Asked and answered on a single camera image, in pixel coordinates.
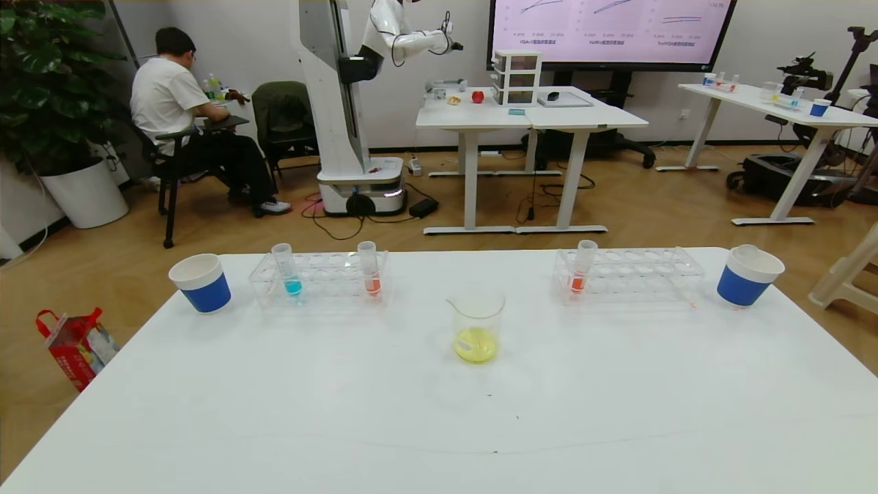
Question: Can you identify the red pigment test tube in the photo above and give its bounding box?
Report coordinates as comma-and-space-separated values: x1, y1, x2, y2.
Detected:
357, 241, 382, 297
569, 239, 600, 295

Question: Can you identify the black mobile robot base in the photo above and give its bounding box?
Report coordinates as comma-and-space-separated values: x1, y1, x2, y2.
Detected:
727, 154, 878, 208

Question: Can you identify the clear glass beaker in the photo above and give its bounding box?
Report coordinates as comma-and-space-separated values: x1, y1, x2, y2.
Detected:
446, 287, 507, 365

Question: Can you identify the clear acrylic tube rack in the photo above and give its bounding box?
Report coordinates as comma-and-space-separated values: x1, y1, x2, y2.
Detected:
248, 250, 390, 309
554, 246, 707, 306

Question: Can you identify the blue pigment test tube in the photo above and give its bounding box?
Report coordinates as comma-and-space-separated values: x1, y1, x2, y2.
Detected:
271, 243, 304, 298

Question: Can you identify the white standing desk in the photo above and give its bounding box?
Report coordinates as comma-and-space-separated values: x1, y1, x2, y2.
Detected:
516, 84, 650, 235
416, 86, 537, 235

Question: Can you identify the grey small device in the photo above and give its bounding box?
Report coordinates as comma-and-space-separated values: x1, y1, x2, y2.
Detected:
425, 78, 469, 98

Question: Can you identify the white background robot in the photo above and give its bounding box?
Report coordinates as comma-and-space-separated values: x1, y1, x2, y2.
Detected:
292, 0, 464, 217

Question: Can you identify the white drawer organizer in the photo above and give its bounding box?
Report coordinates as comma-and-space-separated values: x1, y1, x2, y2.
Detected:
493, 48, 544, 106

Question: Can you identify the grey flat tray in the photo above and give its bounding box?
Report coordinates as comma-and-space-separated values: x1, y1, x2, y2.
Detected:
537, 90, 595, 108

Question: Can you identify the black screen stand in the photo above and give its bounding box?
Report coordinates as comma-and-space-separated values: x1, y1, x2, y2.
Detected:
521, 69, 656, 170

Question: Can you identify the chair with green jacket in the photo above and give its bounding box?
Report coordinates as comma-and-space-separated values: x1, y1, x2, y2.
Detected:
250, 80, 318, 176

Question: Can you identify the blue white paper cup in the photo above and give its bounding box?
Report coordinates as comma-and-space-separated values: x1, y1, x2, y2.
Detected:
717, 245, 787, 308
169, 253, 233, 314

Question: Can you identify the large display screen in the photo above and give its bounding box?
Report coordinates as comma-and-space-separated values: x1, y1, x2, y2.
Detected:
487, 0, 738, 73

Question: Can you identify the black office chair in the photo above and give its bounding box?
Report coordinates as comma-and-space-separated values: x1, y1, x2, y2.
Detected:
134, 115, 252, 249

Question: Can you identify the seated man white shirt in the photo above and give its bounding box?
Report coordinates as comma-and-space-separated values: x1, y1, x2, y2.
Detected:
130, 27, 293, 217

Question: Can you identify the long white desk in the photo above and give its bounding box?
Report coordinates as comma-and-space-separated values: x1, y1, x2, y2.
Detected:
679, 81, 878, 226

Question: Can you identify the white plant pot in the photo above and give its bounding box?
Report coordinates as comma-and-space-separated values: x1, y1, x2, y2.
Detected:
39, 156, 130, 229

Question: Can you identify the red shopping bag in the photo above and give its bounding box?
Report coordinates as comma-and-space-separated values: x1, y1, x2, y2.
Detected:
36, 307, 119, 392

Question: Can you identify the beige plastic stool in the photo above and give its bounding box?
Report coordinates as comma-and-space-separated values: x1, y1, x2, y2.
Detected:
808, 223, 878, 318

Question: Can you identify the green potted plant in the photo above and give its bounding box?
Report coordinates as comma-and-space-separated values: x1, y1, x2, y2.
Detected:
0, 0, 126, 176

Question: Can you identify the black floor cable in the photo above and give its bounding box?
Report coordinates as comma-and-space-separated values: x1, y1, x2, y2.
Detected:
516, 148, 597, 223
300, 182, 440, 241

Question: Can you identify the black camera tripod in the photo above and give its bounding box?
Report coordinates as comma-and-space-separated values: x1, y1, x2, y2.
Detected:
827, 24, 878, 104

